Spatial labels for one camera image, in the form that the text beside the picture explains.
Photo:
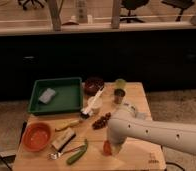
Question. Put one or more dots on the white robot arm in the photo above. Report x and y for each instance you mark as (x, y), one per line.
(124, 124)

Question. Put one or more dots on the dark brown bowl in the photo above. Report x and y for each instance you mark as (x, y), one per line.
(92, 85)

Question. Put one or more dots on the red bowl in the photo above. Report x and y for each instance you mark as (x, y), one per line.
(36, 137)

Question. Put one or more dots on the green cup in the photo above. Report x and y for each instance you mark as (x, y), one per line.
(120, 83)

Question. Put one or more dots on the metal cup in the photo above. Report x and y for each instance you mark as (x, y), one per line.
(118, 95)

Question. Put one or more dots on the green plastic tray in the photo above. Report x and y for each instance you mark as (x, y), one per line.
(68, 96)

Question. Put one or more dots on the bunch of dark grapes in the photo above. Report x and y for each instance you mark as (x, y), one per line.
(101, 122)

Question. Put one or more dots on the grey cloth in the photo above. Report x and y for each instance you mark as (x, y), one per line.
(134, 111)

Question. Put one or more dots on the yellow banana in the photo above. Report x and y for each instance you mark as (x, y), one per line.
(67, 124)

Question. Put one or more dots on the grey sponge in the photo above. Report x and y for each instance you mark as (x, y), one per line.
(47, 95)

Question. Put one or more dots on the wooden block eraser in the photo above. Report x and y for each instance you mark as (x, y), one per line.
(63, 139)

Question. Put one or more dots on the green pepper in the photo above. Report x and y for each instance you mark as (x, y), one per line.
(71, 160)

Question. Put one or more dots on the black office chair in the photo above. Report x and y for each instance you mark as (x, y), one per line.
(34, 3)
(181, 4)
(132, 5)

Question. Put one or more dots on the black office chair left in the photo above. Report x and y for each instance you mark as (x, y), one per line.
(34, 3)

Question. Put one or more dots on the black office chair right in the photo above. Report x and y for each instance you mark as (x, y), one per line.
(181, 4)

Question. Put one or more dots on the white handled dish brush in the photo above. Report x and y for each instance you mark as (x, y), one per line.
(85, 112)

